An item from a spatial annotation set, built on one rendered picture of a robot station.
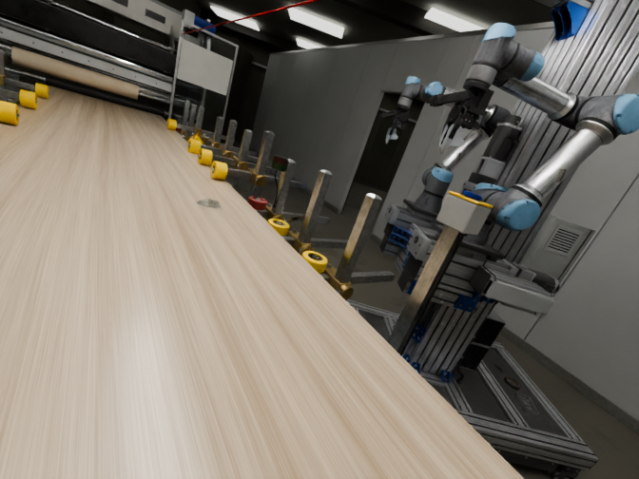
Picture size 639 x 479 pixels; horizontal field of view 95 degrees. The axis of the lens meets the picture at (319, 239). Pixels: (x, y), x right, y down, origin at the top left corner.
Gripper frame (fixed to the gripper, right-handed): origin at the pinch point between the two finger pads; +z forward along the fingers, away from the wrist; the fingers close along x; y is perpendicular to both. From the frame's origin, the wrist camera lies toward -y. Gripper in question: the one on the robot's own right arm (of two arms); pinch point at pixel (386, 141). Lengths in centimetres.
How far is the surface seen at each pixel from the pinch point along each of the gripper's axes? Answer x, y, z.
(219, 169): -48, -77, 36
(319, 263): -105, -28, 41
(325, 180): -80, -32, 21
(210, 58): 139, -159, -23
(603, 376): -4, 229, 110
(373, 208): -101, -18, 22
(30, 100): -25, -178, 37
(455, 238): -123, -4, 18
